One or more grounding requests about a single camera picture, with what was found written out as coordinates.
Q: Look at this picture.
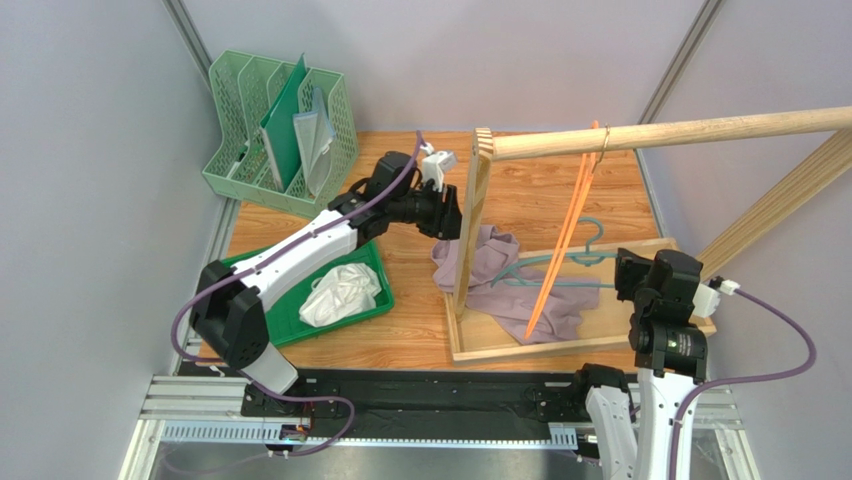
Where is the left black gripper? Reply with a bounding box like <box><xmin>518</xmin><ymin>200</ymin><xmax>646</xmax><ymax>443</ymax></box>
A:
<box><xmin>388</xmin><ymin>180</ymin><xmax>474</xmax><ymax>241</ymax></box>

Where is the orange velvet hanger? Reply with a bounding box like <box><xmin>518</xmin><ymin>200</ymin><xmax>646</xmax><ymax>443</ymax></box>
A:
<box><xmin>524</xmin><ymin>124</ymin><xmax>611</xmax><ymax>340</ymax></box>

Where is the teal hanger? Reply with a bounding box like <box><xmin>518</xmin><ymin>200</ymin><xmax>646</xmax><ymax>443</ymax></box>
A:
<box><xmin>490</xmin><ymin>216</ymin><xmax>620</xmax><ymax>289</ymax></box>

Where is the mauve tank top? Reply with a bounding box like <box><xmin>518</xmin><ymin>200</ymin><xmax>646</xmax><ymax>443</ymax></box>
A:
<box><xmin>465</xmin><ymin>224</ymin><xmax>599</xmax><ymax>345</ymax></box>

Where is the white tank top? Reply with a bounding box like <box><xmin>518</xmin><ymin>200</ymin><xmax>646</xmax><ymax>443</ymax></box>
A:
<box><xmin>298</xmin><ymin>263</ymin><xmax>382</xmax><ymax>328</ymax></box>

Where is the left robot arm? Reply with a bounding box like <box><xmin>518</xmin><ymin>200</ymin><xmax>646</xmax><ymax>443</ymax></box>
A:
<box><xmin>178</xmin><ymin>151</ymin><xmax>462</xmax><ymax>394</ymax></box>

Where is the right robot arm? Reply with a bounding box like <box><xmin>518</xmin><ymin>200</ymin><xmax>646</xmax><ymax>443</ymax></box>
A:
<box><xmin>573</xmin><ymin>248</ymin><xmax>708</xmax><ymax>479</ymax></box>

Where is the wooden clothes rack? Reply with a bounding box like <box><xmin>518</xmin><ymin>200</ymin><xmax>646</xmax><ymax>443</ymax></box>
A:
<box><xmin>445</xmin><ymin>107</ymin><xmax>851</xmax><ymax>364</ymax></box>

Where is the grey mesh pouch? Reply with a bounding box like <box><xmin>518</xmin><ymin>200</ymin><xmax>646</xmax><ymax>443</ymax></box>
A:
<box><xmin>293</xmin><ymin>87</ymin><xmax>336</xmax><ymax>197</ymax></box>

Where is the dark green folder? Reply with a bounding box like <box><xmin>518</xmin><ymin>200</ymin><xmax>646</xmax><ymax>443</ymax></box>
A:
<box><xmin>260</xmin><ymin>55</ymin><xmax>308</xmax><ymax>192</ymax></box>

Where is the light green file organizer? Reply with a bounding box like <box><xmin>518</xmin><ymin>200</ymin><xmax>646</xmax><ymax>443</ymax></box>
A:
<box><xmin>202</xmin><ymin>50</ymin><xmax>359</xmax><ymax>218</ymax></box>

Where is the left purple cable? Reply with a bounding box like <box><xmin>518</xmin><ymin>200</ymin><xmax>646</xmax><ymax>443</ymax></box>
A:
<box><xmin>170</xmin><ymin>129</ymin><xmax>427</xmax><ymax>457</ymax></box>

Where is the purple cable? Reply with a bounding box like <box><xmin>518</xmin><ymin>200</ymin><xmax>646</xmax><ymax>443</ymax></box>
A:
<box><xmin>170</xmin><ymin>129</ymin><xmax>427</xmax><ymax>457</ymax></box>
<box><xmin>667</xmin><ymin>282</ymin><xmax>818</xmax><ymax>480</ymax></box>

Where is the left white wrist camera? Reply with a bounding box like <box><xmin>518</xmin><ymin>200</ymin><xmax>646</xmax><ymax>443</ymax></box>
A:
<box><xmin>420</xmin><ymin>142</ymin><xmax>458</xmax><ymax>193</ymax></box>

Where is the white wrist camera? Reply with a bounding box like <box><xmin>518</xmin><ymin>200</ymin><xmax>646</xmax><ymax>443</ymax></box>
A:
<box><xmin>693</xmin><ymin>276</ymin><xmax>740</xmax><ymax>318</ymax></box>
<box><xmin>420</xmin><ymin>142</ymin><xmax>458</xmax><ymax>193</ymax></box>

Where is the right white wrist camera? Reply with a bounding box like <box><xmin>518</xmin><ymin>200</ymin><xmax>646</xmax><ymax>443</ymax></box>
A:
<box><xmin>693</xmin><ymin>276</ymin><xmax>740</xmax><ymax>318</ymax></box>

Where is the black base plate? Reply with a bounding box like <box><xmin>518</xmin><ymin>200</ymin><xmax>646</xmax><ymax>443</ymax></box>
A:
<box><xmin>240</xmin><ymin>369</ymin><xmax>585</xmax><ymax>441</ymax></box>

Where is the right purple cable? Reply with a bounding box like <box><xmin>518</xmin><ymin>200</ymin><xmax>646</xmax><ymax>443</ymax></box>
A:
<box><xmin>667</xmin><ymin>282</ymin><xmax>818</xmax><ymax>480</ymax></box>

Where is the aluminium frame rail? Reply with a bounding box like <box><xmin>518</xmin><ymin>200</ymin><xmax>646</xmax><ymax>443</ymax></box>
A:
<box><xmin>118</xmin><ymin>373</ymin><xmax>760</xmax><ymax>480</ymax></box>

